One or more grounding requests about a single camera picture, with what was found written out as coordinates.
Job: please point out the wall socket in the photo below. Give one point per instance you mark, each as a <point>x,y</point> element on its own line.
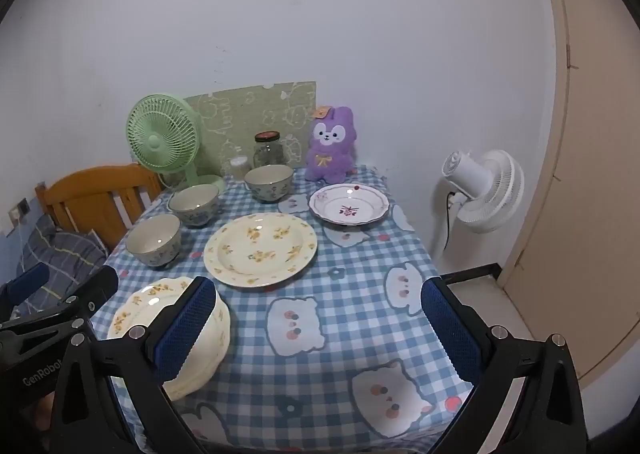
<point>22,208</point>

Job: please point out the grey plaid bedding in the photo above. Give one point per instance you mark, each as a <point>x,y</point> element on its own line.
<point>60,254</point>

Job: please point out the white red floral plate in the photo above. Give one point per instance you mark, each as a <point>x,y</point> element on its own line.
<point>350,201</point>

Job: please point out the purple plush toy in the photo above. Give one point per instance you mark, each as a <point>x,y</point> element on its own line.
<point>330,154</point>

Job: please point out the beige door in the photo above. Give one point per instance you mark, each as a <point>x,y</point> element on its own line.
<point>590,234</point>

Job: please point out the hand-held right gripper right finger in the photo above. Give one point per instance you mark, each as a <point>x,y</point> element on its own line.
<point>450,334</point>

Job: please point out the white standing fan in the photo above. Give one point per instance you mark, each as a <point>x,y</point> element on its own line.
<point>492,194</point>

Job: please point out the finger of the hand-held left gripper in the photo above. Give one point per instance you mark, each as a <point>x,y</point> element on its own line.
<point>92,289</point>
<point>27,282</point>

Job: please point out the glass jar with dark lid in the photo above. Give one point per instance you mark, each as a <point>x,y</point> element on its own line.
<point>268,152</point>

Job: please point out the green desk fan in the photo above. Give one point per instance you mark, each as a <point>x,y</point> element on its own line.
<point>160,139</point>

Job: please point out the large blue floral ceramic bowl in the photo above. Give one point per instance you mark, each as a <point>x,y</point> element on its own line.
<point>267,179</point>

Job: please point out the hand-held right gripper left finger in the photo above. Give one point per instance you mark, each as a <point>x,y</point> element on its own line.
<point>185,329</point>

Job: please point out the large yellow floral plate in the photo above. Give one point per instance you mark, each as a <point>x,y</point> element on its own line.
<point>260,246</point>

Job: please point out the green patterned wall mat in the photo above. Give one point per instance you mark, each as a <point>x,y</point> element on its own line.
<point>250,109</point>

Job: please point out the blue checked printed tablecloth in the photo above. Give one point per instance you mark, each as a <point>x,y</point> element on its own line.
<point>325,314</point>

